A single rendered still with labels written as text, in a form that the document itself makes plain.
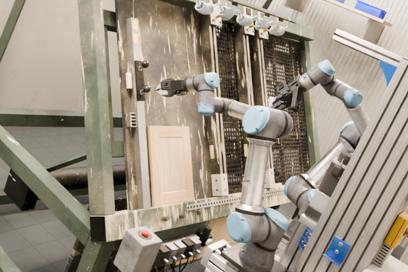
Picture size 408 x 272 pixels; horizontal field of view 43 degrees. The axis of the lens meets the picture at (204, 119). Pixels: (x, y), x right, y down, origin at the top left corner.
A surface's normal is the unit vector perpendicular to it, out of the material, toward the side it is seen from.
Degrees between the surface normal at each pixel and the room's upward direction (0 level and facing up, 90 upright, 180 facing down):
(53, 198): 90
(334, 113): 90
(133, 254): 90
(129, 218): 56
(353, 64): 90
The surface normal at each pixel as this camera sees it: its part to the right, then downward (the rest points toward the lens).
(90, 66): -0.62, -0.02
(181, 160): 0.78, -0.11
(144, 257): 0.69, 0.46
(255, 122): -0.74, -0.26
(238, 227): -0.79, 0.00
